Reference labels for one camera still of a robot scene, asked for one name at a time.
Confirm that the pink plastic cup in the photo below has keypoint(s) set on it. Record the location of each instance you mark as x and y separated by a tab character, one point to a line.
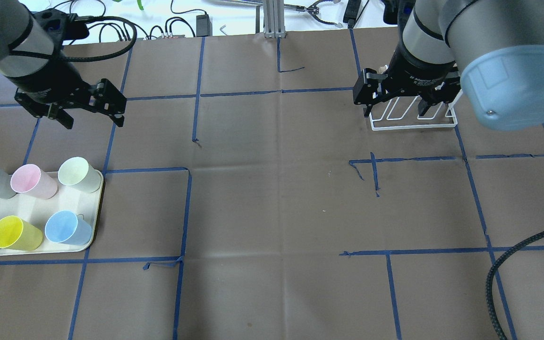
30	180

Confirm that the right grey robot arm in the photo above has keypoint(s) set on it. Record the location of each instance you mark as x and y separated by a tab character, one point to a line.
491	50

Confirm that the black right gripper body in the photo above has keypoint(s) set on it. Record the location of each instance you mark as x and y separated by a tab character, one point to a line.
416	75

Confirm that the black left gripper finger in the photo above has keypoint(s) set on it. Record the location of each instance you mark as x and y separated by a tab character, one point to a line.
61	116
109	101

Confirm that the white plastic cup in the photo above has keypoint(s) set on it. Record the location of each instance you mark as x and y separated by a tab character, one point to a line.
77	173

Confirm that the light blue plastic cup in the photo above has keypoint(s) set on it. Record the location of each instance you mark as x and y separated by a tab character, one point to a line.
68	228

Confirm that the white wire cup rack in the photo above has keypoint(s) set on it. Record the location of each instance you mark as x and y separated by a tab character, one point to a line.
400	113

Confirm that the yellow plastic cup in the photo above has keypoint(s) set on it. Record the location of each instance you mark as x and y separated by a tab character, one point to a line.
18	234

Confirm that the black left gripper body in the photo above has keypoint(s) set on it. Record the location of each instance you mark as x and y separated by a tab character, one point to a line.
47	78

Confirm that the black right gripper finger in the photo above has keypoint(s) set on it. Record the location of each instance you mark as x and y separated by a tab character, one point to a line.
426	102
367	89

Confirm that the black power adapter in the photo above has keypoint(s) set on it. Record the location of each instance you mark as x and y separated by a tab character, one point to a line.
203	26

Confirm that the cream rectangular tray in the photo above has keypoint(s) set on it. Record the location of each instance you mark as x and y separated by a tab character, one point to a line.
37	212

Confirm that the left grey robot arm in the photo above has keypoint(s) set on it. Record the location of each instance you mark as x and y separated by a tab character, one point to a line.
48	83

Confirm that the aluminium frame post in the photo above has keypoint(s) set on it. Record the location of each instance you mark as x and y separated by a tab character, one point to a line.
274	25

